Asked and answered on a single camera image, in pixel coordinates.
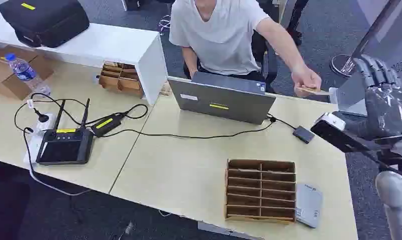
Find person's left hand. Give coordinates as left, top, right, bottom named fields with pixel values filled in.
left=291, top=65, right=323, bottom=99

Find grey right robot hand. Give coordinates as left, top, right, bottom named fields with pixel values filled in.
left=345, top=54, right=402, bottom=142

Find pale card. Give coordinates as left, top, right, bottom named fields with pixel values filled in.
left=297, top=86, right=331, bottom=96

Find grey laptop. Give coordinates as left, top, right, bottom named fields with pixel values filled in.
left=167, top=71, right=277, bottom=126

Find chrome stanchion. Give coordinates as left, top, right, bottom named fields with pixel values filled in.
left=329, top=0, right=394, bottom=79

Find black office chair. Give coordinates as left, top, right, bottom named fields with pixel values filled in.
left=183, top=29, right=278, bottom=94

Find person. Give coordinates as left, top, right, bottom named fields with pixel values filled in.
left=169, top=0, right=322, bottom=99

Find small black hub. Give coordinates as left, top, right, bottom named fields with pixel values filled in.
left=292, top=125, right=316, bottom=145

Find chrome chair base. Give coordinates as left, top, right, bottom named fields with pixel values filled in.
left=157, top=14, right=172, bottom=36

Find grey standing panel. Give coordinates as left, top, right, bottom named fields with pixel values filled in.
left=328, top=0, right=402, bottom=117

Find small wooden organiser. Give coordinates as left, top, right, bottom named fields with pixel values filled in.
left=98, top=61, right=145, bottom=99

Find white desk shelf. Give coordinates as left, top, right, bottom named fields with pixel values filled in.
left=0, top=9, right=169, bottom=106

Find black power adapter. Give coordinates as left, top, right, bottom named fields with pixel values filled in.
left=91, top=113, right=126, bottom=138

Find wooden card box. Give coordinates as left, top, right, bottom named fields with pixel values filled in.
left=224, top=158, right=297, bottom=224

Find flat grey device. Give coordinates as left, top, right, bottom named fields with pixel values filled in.
left=295, top=183, right=324, bottom=229

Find black controller with antennas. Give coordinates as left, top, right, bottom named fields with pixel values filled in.
left=35, top=97, right=95, bottom=166

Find black carrying case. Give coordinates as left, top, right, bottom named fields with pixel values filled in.
left=0, top=0, right=91, bottom=49

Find black mains plug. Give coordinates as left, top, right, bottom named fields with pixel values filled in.
left=33, top=107, right=50, bottom=124

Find white power strip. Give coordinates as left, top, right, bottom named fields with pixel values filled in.
left=23, top=113, right=58, bottom=165

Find clear water bottle blue cap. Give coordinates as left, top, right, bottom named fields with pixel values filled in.
left=5, top=52, right=52, bottom=97

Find brown cardboard box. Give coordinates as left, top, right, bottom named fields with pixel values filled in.
left=0, top=45, right=56, bottom=102

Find black hub cable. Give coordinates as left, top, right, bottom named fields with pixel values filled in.
left=267, top=113, right=298, bottom=131

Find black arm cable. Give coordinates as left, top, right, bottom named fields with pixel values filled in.
left=366, top=135, right=402, bottom=181

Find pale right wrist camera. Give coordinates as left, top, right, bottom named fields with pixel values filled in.
left=310, top=112, right=371, bottom=154

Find black adapter to laptop cable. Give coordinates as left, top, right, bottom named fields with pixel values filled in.
left=101, top=114, right=276, bottom=140

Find black looped mains cable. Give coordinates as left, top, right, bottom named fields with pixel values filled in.
left=14, top=92, right=149, bottom=134

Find grey desk leg bracket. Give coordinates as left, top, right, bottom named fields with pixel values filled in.
left=197, top=220, right=265, bottom=240

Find grey power strip cord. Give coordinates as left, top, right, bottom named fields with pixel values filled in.
left=23, top=127, right=93, bottom=197

